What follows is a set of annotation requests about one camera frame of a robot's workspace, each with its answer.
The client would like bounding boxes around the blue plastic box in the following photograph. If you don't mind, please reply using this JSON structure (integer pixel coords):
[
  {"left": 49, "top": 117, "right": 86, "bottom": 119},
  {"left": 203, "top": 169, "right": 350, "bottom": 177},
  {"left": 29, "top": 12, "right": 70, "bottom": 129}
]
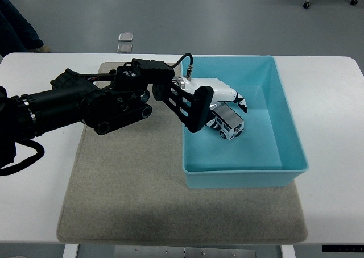
[{"left": 180, "top": 55, "right": 309, "bottom": 189}]

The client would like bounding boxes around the black table control panel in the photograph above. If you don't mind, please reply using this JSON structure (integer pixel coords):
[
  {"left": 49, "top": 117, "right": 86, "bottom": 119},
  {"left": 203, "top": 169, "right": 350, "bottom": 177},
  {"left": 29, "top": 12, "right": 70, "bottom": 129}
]
[{"left": 321, "top": 245, "right": 364, "bottom": 253}]

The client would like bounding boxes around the grey metal plate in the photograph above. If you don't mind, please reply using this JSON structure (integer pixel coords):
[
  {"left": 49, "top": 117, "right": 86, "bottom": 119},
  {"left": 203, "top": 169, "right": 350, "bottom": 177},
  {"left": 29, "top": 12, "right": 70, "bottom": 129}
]
[{"left": 113, "top": 245, "right": 257, "bottom": 258}]

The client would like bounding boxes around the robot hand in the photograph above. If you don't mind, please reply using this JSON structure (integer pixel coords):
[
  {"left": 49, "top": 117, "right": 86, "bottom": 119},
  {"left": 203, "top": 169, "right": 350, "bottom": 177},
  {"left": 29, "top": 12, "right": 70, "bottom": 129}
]
[{"left": 181, "top": 77, "right": 249, "bottom": 130}]

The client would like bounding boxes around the white table leg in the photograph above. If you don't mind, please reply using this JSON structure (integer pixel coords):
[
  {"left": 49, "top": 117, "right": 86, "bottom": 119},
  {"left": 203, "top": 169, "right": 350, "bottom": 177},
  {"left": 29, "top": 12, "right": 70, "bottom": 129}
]
[
  {"left": 280, "top": 244, "right": 296, "bottom": 258},
  {"left": 62, "top": 243, "right": 80, "bottom": 258}
]

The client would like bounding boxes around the person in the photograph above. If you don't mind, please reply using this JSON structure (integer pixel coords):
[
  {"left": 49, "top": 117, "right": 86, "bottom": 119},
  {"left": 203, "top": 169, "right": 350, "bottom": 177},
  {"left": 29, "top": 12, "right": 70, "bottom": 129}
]
[{"left": 0, "top": 0, "right": 51, "bottom": 57}]

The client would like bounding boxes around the grey felt mat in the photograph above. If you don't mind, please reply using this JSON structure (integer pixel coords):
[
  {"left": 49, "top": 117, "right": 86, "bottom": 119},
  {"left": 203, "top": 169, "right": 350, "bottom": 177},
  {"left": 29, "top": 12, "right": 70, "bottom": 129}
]
[{"left": 56, "top": 61, "right": 309, "bottom": 241}]

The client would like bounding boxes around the white toy car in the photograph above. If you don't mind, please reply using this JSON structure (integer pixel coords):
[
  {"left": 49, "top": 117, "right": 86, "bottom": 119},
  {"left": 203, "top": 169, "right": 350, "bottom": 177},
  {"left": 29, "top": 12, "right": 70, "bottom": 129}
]
[{"left": 209, "top": 104, "right": 245, "bottom": 141}]

